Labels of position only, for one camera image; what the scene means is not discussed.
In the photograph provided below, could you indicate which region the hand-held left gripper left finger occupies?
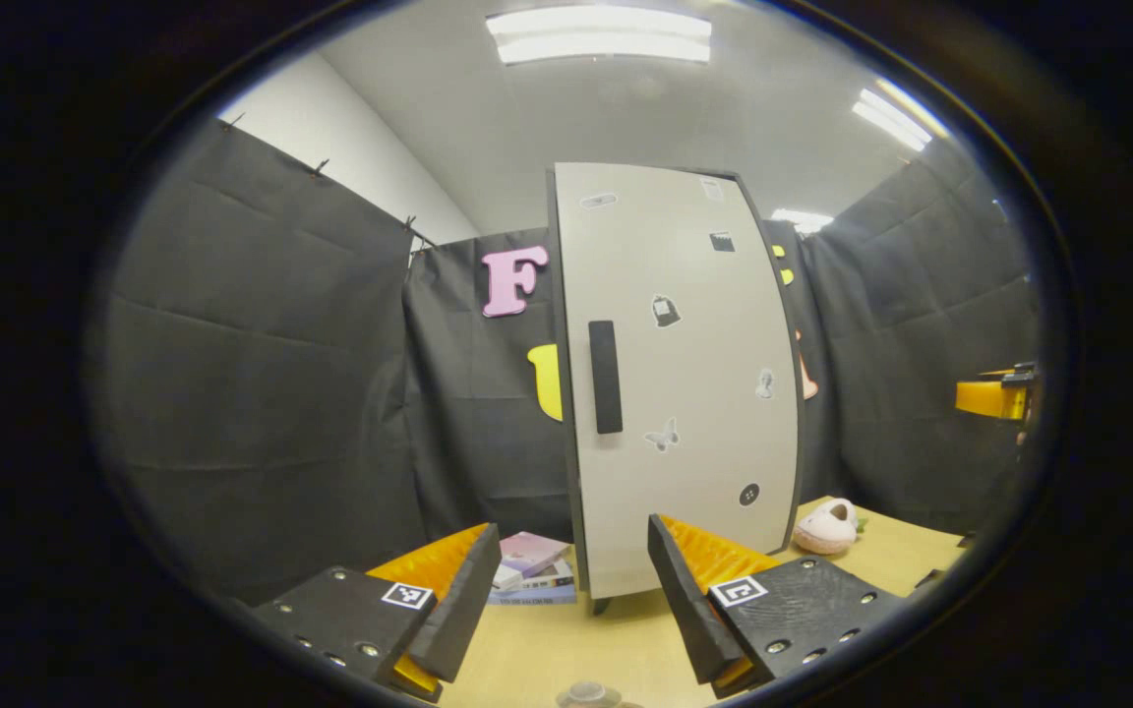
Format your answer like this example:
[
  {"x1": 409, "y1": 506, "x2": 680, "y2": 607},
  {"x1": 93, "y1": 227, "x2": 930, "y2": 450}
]
[{"x1": 254, "y1": 522, "x2": 504, "y2": 703}]

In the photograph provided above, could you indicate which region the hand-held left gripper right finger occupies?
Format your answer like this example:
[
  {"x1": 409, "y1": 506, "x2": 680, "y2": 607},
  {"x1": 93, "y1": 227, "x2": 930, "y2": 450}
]
[{"x1": 649, "y1": 512, "x2": 912, "y2": 699}]

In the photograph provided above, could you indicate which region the dark grey cabinet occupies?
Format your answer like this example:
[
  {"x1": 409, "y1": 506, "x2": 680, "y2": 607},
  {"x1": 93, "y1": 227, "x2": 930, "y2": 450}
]
[{"x1": 545, "y1": 162, "x2": 808, "y2": 617}]

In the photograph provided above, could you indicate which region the grey cabinet door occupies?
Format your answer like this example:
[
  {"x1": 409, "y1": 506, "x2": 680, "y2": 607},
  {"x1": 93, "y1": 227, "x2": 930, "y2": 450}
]
[{"x1": 549, "y1": 162, "x2": 802, "y2": 601}]

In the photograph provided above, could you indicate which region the blue book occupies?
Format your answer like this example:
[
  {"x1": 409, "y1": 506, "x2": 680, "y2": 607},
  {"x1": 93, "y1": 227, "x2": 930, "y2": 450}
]
[{"x1": 488, "y1": 582, "x2": 577, "y2": 605}]

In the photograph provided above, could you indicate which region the pink book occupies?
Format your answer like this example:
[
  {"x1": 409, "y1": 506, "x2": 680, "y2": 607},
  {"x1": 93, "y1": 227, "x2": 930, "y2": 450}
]
[{"x1": 500, "y1": 532, "x2": 572, "y2": 579}]

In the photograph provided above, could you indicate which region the white book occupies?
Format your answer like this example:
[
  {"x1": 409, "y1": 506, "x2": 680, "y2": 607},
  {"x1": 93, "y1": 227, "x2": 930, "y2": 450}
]
[{"x1": 517, "y1": 559, "x2": 575, "y2": 589}]

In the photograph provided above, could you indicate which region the pink plush toy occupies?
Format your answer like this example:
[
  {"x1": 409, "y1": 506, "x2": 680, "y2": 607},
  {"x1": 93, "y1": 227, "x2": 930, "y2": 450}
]
[{"x1": 791, "y1": 498, "x2": 867, "y2": 555}]

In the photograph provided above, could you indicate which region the ceiling light panel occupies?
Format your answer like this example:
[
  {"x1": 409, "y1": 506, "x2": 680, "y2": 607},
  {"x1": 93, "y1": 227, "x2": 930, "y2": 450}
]
[
  {"x1": 486, "y1": 5, "x2": 713, "y2": 66},
  {"x1": 771, "y1": 208, "x2": 835, "y2": 234},
  {"x1": 852, "y1": 88, "x2": 933, "y2": 151}
]

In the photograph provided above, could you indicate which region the black backdrop cloth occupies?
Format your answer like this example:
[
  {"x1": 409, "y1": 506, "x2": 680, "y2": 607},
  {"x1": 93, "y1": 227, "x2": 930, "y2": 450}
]
[{"x1": 94, "y1": 118, "x2": 1040, "y2": 606}]

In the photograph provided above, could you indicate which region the black door handle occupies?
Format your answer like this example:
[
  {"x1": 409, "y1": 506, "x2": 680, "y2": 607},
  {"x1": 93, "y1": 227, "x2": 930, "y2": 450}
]
[{"x1": 588, "y1": 321, "x2": 625, "y2": 435}]

